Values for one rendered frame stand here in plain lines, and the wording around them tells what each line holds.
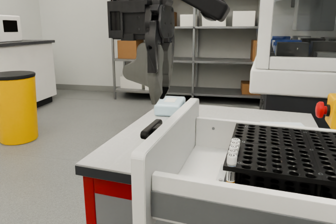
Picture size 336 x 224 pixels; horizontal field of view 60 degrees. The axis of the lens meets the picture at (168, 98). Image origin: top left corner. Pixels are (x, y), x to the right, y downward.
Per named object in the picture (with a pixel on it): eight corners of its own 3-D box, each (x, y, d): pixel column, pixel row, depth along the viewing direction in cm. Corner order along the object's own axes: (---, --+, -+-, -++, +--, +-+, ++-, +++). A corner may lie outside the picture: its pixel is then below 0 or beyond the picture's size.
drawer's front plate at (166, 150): (132, 236, 36) (130, 152, 33) (190, 146, 62) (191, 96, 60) (146, 239, 35) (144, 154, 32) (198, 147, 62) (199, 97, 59)
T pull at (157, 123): (139, 140, 45) (139, 131, 44) (156, 125, 52) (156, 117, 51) (161, 142, 44) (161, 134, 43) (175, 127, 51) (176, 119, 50)
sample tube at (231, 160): (234, 192, 36) (236, 158, 35) (224, 190, 37) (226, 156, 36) (235, 187, 38) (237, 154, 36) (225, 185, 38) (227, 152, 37)
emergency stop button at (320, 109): (316, 119, 69) (318, 103, 68) (313, 115, 72) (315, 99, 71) (330, 121, 68) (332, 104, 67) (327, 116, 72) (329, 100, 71)
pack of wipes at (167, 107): (180, 117, 102) (180, 105, 101) (153, 116, 104) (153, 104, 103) (185, 106, 116) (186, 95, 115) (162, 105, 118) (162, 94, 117)
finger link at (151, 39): (153, 72, 45) (155, 15, 44) (164, 73, 44) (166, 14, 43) (141, 72, 40) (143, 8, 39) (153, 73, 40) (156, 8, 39)
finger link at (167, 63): (142, 91, 52) (138, 39, 49) (173, 93, 50) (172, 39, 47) (135, 97, 49) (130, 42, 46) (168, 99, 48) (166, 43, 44)
